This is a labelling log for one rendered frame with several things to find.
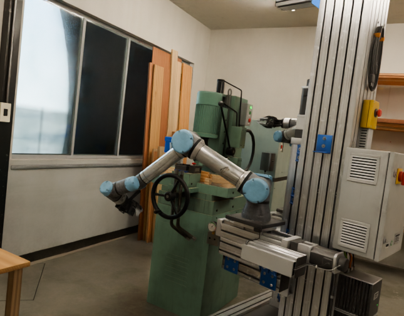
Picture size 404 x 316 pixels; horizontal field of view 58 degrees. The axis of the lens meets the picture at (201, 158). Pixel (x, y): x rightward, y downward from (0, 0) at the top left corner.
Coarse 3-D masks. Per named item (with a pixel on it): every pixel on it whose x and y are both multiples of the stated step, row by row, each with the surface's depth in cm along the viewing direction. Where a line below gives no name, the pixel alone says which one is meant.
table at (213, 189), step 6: (162, 180) 251; (168, 180) 248; (168, 186) 236; (198, 186) 236; (204, 186) 234; (210, 186) 231; (216, 186) 230; (234, 186) 239; (192, 192) 230; (204, 192) 234; (210, 192) 231; (216, 192) 229; (222, 192) 227; (228, 192) 226; (234, 192) 234
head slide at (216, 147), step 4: (224, 108) 257; (220, 112) 256; (224, 112) 258; (220, 116) 256; (224, 116) 259; (220, 120) 256; (220, 124) 256; (220, 128) 257; (224, 128) 261; (220, 132) 257; (224, 132) 262; (220, 136) 258; (224, 136) 263; (208, 140) 261; (212, 140) 260; (216, 140) 258; (220, 140) 259; (208, 144) 261; (212, 144) 260; (216, 144) 258; (220, 144) 260; (212, 148) 260; (216, 148) 258; (220, 148) 260; (220, 152) 261
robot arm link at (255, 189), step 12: (180, 132) 176; (192, 132) 181; (180, 144) 175; (192, 144) 174; (204, 144) 178; (192, 156) 177; (204, 156) 175; (216, 156) 175; (216, 168) 174; (228, 168) 172; (240, 168) 174; (228, 180) 174; (240, 180) 170; (252, 180) 167; (264, 180) 173; (240, 192) 173; (252, 192) 167; (264, 192) 166
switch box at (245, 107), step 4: (244, 104) 267; (248, 104) 266; (244, 108) 267; (248, 108) 267; (252, 108) 274; (244, 112) 267; (248, 112) 268; (244, 116) 267; (248, 116) 269; (240, 120) 269; (244, 120) 267; (240, 124) 269; (244, 124) 267; (248, 124) 271
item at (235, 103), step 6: (234, 96) 262; (234, 102) 262; (246, 102) 278; (234, 108) 262; (234, 114) 263; (234, 120) 264; (228, 126) 264; (240, 126) 274; (228, 132) 264; (240, 150) 279; (228, 156) 264; (234, 156) 272; (240, 156) 281; (204, 168) 274
